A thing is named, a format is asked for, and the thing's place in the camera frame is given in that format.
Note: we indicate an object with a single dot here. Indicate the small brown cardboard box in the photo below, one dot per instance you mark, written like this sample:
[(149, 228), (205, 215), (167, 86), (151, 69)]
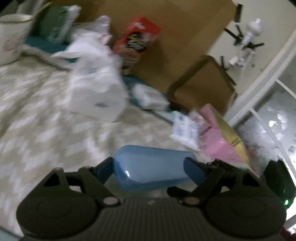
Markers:
[(205, 82)]

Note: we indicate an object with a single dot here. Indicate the light blue soft pouch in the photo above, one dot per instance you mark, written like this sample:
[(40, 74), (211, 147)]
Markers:
[(139, 168)]

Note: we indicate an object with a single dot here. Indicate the white wall-mounted device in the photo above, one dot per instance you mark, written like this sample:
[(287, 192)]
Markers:
[(243, 41)]

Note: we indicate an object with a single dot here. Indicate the white tissue packet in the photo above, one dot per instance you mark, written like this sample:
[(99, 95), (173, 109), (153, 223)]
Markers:
[(185, 131)]

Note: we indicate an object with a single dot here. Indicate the white mug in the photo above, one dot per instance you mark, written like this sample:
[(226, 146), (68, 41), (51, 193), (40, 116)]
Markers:
[(14, 30)]

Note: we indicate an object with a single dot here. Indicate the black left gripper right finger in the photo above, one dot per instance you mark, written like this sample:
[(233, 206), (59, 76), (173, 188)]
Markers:
[(208, 178)]

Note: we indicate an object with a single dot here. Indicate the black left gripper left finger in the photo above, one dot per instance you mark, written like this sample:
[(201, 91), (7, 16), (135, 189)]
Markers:
[(94, 178)]

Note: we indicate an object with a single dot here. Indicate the patterned beige tablecloth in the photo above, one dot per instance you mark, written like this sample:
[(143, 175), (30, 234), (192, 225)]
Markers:
[(38, 134)]

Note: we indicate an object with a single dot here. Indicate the green book package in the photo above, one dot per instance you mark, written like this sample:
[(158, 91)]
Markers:
[(57, 22)]

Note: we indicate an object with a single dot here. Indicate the large brown cardboard board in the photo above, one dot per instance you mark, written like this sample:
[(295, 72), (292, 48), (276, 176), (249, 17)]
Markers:
[(189, 29)]

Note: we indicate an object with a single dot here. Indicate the pink and yellow storage box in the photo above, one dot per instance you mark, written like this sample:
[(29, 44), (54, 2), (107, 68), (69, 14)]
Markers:
[(220, 141)]

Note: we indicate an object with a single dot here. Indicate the teal striped cloth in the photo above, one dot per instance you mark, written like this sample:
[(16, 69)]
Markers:
[(43, 49)]

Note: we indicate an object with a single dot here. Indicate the white plastic bag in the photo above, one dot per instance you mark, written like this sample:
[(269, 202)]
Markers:
[(96, 88)]

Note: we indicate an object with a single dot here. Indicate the white wipes pack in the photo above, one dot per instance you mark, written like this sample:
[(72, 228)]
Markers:
[(149, 98)]

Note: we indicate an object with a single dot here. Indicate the red snack bag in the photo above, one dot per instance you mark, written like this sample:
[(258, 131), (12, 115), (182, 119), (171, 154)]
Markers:
[(139, 35)]

